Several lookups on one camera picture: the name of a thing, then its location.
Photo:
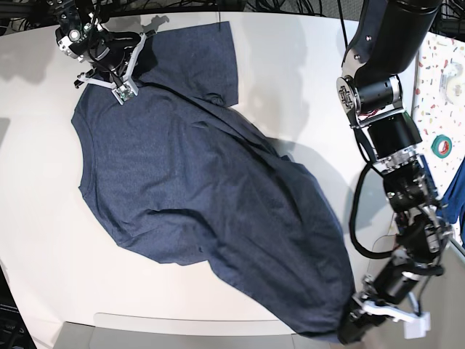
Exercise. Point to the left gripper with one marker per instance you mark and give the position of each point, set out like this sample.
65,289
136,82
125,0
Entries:
389,273

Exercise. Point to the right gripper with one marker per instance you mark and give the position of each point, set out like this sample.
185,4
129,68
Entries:
108,51

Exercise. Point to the dark blue printed t-shirt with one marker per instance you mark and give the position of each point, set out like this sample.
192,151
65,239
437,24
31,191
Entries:
177,175

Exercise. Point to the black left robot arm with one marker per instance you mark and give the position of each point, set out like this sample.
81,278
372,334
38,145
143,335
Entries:
388,37

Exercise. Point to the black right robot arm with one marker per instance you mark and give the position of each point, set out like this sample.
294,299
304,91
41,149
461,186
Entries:
81,35

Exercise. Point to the blue cloth at right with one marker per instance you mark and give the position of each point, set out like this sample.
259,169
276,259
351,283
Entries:
453,200

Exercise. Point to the green tape roll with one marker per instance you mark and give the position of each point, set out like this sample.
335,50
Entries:
442,146

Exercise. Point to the clear tape dispenser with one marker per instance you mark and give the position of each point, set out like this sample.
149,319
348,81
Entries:
452,84

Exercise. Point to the terrazzo patterned side surface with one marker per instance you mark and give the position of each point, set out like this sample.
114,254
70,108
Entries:
432,114

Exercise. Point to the grey front divider panel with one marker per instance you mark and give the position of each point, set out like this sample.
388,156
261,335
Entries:
118,331

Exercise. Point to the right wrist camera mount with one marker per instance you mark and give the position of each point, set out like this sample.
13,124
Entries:
127,89

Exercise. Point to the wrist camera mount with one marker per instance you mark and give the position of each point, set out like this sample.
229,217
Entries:
127,89
372,306

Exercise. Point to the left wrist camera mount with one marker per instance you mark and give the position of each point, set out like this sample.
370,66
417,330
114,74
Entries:
372,306

